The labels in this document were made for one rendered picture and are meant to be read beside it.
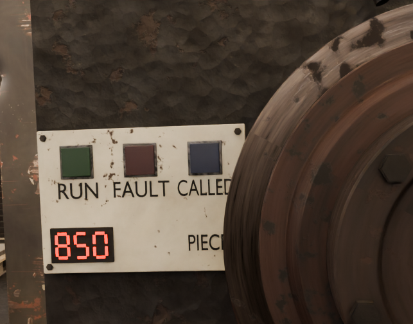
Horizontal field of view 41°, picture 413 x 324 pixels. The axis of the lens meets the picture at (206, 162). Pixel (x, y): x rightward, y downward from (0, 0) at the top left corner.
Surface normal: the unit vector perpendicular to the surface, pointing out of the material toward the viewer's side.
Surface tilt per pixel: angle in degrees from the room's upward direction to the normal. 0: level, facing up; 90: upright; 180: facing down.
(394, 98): 90
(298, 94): 90
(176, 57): 90
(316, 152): 60
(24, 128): 90
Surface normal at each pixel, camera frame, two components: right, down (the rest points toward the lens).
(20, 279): -0.08, 0.06
